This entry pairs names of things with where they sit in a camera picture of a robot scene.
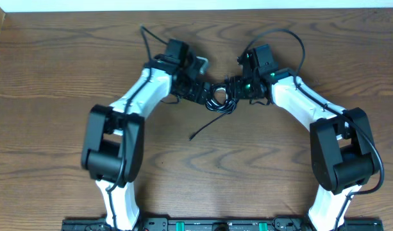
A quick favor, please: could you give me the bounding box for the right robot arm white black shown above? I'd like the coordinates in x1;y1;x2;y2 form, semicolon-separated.
226;45;384;230

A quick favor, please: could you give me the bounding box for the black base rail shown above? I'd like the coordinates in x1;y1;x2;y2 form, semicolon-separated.
61;218;385;231

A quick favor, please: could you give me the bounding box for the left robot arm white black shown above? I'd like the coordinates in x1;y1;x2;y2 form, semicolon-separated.
81;39;209;230

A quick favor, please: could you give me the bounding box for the black USB cable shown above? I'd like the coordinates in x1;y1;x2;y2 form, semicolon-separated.
188;83;240;142

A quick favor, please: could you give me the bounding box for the white cable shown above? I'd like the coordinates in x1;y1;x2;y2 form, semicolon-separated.
211;85;229;105

